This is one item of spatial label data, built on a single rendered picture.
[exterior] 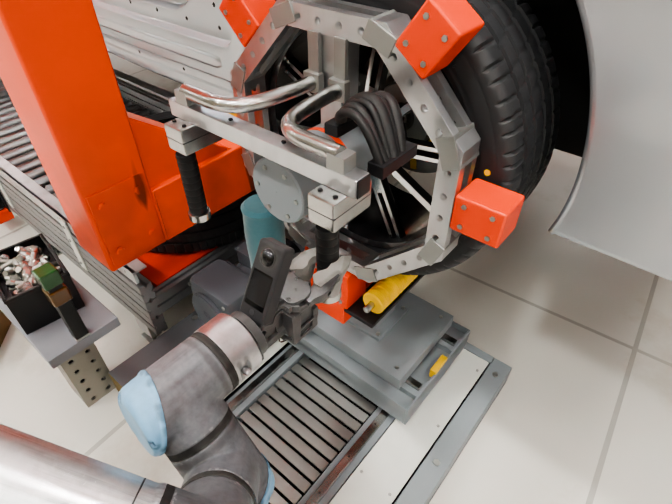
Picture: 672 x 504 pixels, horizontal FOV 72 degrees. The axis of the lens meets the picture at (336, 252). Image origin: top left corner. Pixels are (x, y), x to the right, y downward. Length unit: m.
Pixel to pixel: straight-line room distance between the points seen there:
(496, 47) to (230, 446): 0.69
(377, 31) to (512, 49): 0.23
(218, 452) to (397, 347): 0.86
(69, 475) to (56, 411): 1.22
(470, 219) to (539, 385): 0.99
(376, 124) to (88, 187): 0.69
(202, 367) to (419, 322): 0.95
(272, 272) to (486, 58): 0.46
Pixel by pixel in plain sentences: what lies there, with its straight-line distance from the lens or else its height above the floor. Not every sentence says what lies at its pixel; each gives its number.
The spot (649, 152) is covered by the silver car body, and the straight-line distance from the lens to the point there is 0.89.
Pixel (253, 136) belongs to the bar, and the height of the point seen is 0.98.
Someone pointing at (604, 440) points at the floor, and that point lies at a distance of 1.67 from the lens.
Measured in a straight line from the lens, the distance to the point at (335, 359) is 1.42.
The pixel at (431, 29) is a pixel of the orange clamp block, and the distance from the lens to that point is 0.73.
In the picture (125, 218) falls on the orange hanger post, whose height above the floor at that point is 0.65.
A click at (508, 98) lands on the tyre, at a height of 1.01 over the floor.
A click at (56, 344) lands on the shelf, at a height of 0.45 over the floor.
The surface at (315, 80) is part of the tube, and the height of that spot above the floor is 1.01.
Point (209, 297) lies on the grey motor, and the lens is 1.32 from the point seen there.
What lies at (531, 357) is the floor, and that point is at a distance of 1.76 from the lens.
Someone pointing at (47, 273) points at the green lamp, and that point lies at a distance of 1.12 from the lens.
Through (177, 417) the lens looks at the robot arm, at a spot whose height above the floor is 0.83.
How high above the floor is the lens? 1.32
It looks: 41 degrees down
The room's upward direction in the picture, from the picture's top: straight up
